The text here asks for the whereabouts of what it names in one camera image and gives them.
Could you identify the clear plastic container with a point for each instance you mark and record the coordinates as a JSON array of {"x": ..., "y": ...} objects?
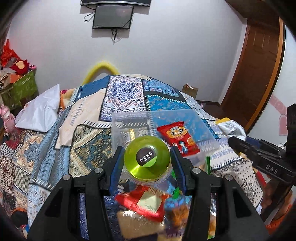
[{"x": 202, "y": 125}]

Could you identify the white and yellow bag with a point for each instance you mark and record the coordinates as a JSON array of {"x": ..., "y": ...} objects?
[{"x": 231, "y": 128}]

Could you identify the red snack packet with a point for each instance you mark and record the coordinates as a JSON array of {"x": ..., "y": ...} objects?
[{"x": 175, "y": 136}]

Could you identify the red plush toys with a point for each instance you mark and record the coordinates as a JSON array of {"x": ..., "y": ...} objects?
[{"x": 18, "y": 64}]

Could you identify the pile of assorted snack packets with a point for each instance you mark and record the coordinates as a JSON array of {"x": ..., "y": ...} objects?
[{"x": 143, "y": 204}]

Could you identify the wooden door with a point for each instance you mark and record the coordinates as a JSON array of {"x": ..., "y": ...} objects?
[{"x": 254, "y": 81}]

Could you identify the white pillow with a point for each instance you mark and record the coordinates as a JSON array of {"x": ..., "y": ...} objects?
[{"x": 39, "y": 111}]

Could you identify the pink toy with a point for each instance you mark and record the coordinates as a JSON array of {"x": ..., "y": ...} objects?
[{"x": 7, "y": 120}]

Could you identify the green storage box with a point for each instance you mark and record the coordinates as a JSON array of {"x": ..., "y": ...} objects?
[{"x": 23, "y": 88}]

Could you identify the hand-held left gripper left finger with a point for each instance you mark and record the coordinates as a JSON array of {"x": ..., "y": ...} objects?
[{"x": 116, "y": 173}]

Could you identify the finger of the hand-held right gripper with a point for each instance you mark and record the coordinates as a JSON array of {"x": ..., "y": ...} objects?
[
  {"x": 245, "y": 148},
  {"x": 268, "y": 145}
]

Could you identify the clear bag of snacks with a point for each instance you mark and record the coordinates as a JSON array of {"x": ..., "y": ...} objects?
[{"x": 120, "y": 129}]

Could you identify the green jelly cup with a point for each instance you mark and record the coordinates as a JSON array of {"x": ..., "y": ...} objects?
[{"x": 148, "y": 160}]

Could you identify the cardboard box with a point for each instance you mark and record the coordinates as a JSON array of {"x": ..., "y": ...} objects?
[{"x": 189, "y": 92}]

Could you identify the wall television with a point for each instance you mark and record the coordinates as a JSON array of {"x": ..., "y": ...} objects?
[{"x": 115, "y": 2}]

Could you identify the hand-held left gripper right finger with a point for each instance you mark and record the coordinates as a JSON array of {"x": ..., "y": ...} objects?
[{"x": 178, "y": 173}]

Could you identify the patchwork blanket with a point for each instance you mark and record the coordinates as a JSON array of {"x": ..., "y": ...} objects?
[{"x": 129, "y": 95}]

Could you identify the black wall monitor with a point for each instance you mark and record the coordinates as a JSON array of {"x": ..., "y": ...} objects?
[{"x": 113, "y": 17}]

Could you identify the green stick packet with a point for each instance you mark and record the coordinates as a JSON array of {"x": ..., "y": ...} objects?
[
  {"x": 208, "y": 165},
  {"x": 176, "y": 193}
]

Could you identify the person's right hand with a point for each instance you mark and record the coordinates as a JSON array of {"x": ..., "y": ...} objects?
[{"x": 268, "y": 193}]

